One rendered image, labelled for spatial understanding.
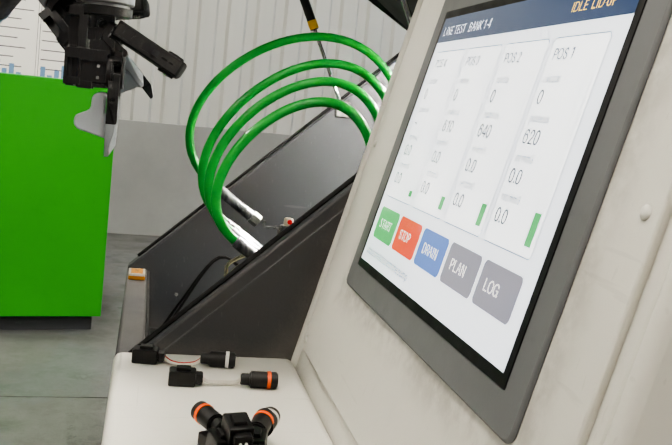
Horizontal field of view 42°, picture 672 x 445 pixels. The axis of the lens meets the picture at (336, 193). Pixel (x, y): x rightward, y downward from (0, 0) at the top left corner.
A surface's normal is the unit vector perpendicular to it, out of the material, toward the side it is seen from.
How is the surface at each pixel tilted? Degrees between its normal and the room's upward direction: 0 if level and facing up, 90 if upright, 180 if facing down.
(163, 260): 90
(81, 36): 90
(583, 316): 76
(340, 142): 90
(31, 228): 90
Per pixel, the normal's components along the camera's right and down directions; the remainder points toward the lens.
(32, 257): 0.38, 0.13
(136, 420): 0.11, -0.99
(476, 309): -0.92, -0.31
